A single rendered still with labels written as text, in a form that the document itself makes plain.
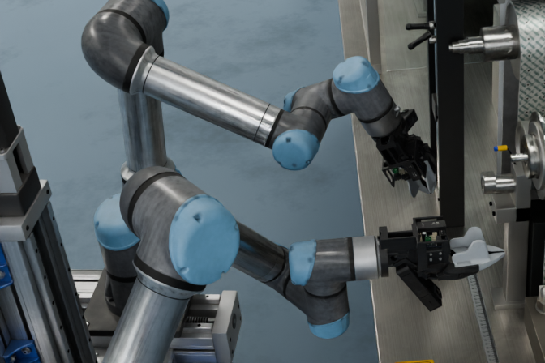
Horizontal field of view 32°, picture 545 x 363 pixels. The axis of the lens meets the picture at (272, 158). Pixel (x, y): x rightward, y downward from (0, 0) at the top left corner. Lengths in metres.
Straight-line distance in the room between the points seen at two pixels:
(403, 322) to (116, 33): 0.75
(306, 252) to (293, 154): 0.18
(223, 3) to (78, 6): 0.86
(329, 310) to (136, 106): 0.58
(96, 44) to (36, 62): 3.37
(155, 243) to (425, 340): 0.62
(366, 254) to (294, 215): 2.01
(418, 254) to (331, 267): 0.15
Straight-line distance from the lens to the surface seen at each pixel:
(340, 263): 1.63
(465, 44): 1.80
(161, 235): 1.39
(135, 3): 1.85
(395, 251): 1.65
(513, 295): 1.87
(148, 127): 1.97
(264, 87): 4.49
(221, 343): 2.08
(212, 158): 4.03
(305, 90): 1.83
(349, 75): 1.76
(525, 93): 1.80
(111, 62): 1.75
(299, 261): 1.63
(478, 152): 2.30
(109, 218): 1.98
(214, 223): 1.38
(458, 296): 1.90
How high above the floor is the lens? 2.17
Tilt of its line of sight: 33 degrees down
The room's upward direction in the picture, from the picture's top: 8 degrees counter-clockwise
